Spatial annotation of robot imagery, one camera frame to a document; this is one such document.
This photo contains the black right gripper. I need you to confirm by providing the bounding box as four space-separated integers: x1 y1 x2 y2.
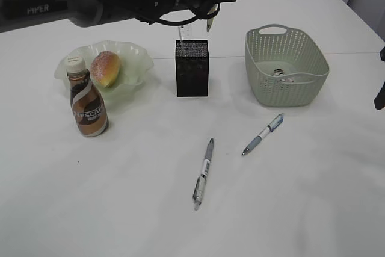
373 46 385 111

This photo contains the clear plastic ruler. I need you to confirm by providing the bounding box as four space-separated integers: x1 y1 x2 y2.
178 25 193 42

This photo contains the cream barrel pen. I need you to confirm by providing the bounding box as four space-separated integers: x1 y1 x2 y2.
206 0 225 33

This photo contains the blue white pen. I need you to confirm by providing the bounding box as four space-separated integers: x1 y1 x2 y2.
242 113 284 156

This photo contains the paper ball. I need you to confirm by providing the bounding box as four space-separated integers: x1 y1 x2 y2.
273 69 294 83

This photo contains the sugared bread roll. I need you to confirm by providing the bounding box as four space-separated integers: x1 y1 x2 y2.
90 51 121 88

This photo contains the brown Nescafe coffee bottle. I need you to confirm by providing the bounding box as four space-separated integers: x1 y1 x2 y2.
65 57 109 137

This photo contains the grey white clear pen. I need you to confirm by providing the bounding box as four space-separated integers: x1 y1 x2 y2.
192 138 214 211

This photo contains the black mesh pen holder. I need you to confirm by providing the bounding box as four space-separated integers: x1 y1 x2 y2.
175 40 209 97

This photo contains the pale green plastic basket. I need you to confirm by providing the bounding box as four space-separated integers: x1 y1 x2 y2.
244 24 330 107

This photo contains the frosted green glass bowl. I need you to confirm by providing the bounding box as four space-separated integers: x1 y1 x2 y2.
54 40 153 102

